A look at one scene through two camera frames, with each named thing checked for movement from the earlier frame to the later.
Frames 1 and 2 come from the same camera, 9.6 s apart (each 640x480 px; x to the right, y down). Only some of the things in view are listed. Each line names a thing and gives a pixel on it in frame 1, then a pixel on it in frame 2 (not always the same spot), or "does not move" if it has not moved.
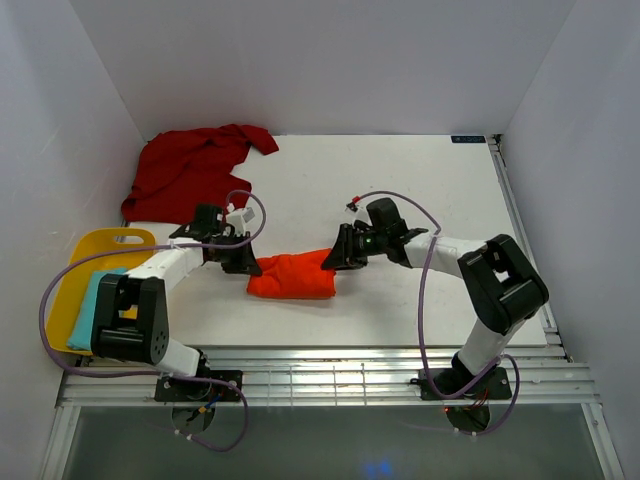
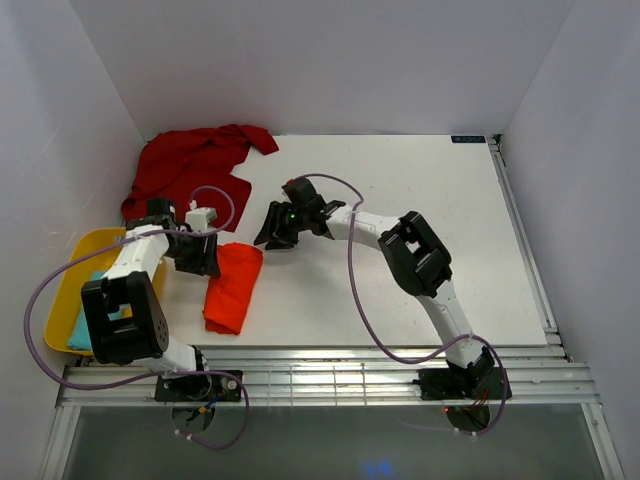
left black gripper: [246, 263] to [204, 262]
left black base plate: [178, 390] does not move
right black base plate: [455, 380] does not move
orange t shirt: [293, 275] to [227, 294]
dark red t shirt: [180, 170] does not move
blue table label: [469, 139] does not move
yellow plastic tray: [76, 279] does not move
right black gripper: [344, 254] to [274, 233]
